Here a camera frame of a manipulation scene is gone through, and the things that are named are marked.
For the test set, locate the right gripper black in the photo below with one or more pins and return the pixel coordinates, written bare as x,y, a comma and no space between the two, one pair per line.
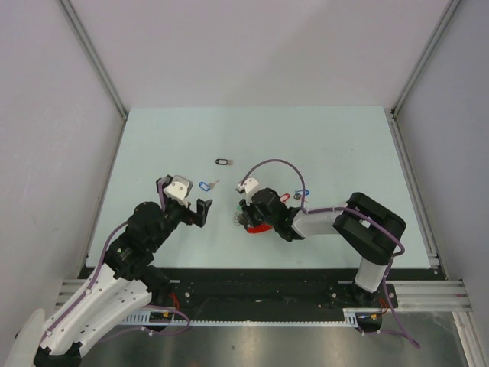
247,212

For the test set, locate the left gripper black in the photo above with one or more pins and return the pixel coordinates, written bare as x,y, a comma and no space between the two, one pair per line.
196,217

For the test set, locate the blue tag key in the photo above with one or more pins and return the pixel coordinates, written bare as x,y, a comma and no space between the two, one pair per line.
299,194
207,186

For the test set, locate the metal keyring holder red handle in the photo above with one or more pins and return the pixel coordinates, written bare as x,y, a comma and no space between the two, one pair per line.
240,220

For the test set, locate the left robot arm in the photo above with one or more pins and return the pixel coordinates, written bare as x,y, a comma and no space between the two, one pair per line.
123,281

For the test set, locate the red key tag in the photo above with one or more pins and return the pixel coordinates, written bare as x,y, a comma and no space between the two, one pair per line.
284,197

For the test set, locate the black key tag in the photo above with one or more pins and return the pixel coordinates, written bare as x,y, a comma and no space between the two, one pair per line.
224,162

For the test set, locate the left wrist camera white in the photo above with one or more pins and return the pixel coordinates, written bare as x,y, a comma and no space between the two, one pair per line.
178,189

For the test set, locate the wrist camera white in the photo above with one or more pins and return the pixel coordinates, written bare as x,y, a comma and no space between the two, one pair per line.
248,188
178,189

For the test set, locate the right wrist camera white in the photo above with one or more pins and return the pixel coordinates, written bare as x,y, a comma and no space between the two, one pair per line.
248,188

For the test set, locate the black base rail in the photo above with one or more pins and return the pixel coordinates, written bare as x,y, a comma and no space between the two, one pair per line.
264,295

